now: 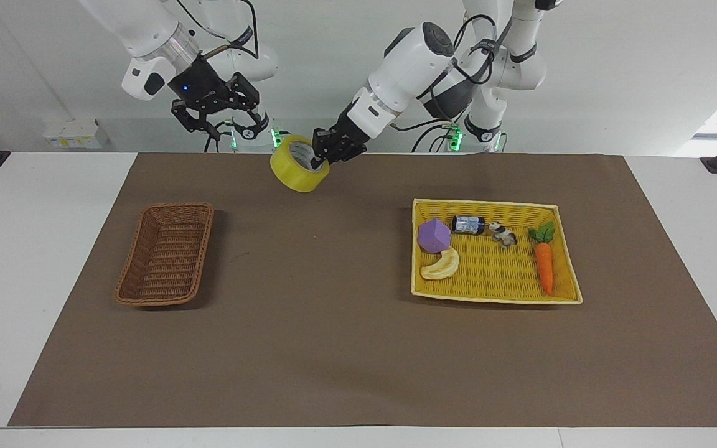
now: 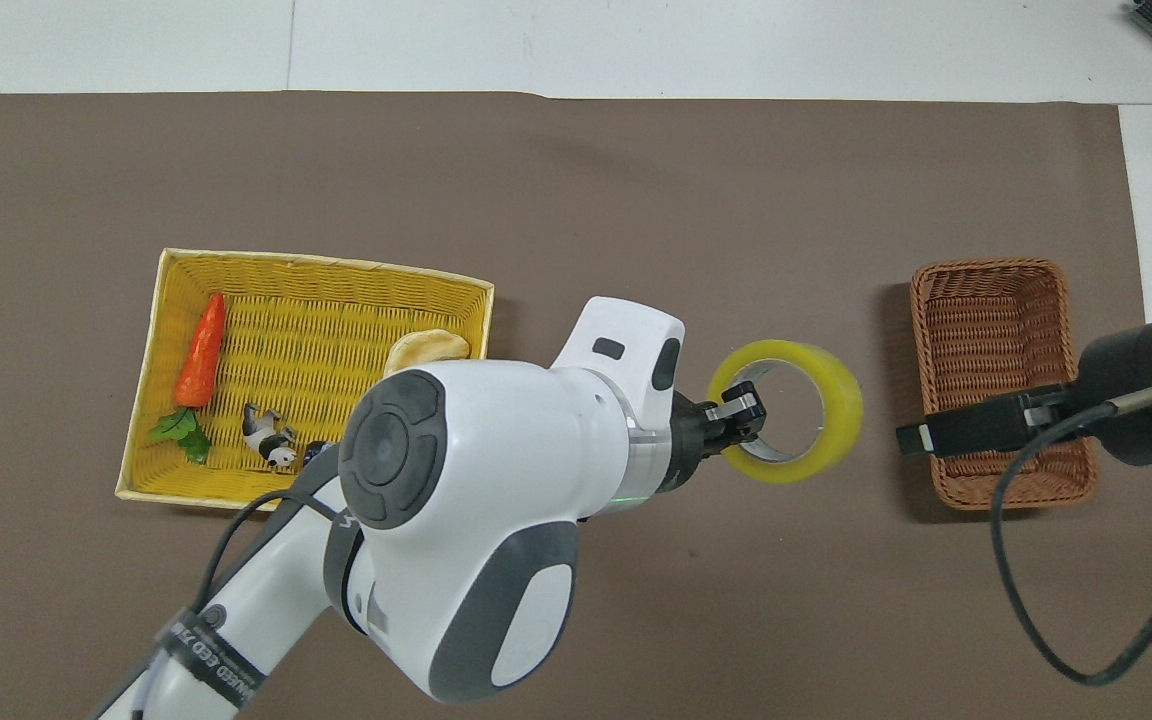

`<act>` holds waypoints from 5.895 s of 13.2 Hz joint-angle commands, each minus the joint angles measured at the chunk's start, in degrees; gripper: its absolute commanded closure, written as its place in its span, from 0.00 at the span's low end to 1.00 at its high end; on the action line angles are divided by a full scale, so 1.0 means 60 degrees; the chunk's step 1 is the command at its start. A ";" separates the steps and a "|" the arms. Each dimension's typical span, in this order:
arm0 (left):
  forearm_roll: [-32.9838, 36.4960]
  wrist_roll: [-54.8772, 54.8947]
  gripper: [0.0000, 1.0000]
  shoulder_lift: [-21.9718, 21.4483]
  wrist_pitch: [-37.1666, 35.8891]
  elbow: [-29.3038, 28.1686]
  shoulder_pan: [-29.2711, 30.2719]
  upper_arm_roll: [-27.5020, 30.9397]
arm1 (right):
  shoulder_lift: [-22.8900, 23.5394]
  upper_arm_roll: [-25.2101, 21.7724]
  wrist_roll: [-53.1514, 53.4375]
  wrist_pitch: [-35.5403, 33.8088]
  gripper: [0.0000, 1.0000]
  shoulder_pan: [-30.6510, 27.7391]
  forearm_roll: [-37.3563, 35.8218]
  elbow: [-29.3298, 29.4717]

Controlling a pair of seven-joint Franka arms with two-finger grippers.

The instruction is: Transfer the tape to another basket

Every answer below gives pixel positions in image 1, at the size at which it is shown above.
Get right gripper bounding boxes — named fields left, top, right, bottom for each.
left=167, top=55, right=261, bottom=141

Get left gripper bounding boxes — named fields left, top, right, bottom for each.
left=311, top=103, right=371, bottom=170

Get yellow tape roll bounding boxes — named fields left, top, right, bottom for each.
left=270, top=135, right=331, bottom=193

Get brown wicker basket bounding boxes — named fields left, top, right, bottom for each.
left=115, top=203, right=215, bottom=307

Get yellow woven basket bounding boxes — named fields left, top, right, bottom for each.
left=411, top=198, right=583, bottom=306

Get purple polyhedron block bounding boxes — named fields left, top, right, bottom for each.
left=418, top=218, right=452, bottom=254

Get white box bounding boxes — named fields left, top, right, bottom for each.
left=42, top=119, right=111, bottom=150

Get dark blue small can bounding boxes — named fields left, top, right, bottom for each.
left=452, top=215, right=485, bottom=236

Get yellow toy banana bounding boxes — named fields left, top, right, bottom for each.
left=419, top=247, right=461, bottom=281

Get small toy dog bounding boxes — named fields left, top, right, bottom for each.
left=489, top=222, right=518, bottom=249

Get orange plush carrot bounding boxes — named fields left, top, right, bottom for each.
left=528, top=222, right=557, bottom=296

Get black cable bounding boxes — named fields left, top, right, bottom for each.
left=175, top=0, right=261, bottom=61
left=203, top=120, right=236, bottom=154
left=390, top=119, right=461, bottom=154
left=455, top=14, right=516, bottom=86

